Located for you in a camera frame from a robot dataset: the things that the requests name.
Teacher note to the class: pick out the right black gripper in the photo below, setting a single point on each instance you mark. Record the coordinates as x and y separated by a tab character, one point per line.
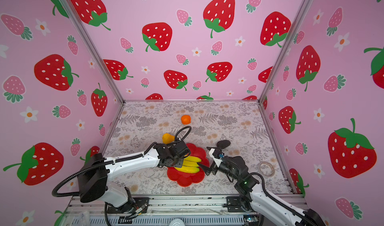
208	170

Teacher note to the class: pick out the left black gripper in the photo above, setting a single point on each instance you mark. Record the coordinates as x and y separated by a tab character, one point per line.
180	164

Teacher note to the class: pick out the yellow fake pear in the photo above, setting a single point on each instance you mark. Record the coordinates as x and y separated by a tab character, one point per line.
168	139

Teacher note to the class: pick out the dark fake avocado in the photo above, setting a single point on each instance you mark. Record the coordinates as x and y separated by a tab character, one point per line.
223	144

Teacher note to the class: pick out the yellow fake banana bunch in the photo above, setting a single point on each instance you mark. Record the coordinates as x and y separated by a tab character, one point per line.
190	165

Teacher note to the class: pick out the orange fake orange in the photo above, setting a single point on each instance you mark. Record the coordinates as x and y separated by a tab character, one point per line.
186	119

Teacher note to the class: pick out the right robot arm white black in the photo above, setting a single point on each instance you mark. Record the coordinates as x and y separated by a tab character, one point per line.
254	195

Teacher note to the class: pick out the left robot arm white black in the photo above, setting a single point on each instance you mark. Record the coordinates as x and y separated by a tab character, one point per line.
95	180

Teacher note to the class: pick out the red flower-shaped fruit bowl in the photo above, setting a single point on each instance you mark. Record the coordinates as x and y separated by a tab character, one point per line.
184	179

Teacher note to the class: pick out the floral patterned table mat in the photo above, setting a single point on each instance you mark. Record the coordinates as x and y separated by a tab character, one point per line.
240	122

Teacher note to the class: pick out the clear tape roll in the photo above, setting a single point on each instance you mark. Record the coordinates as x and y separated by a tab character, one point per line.
266	169

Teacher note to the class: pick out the white round lamp bottom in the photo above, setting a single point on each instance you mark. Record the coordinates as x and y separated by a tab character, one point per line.
177	222

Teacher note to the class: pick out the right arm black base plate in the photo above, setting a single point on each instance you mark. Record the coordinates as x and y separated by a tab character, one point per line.
237	204

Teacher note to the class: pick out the aluminium rail base frame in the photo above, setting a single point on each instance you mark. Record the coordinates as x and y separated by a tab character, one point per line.
192	210

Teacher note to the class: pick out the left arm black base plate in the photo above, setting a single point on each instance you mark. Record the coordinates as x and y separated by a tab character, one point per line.
138	203

